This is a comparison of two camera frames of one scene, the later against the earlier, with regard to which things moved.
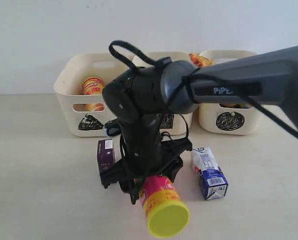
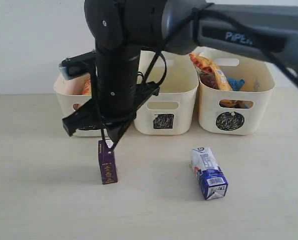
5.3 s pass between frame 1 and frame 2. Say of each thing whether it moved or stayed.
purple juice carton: stayed
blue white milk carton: stayed
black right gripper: moved
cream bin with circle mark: stayed
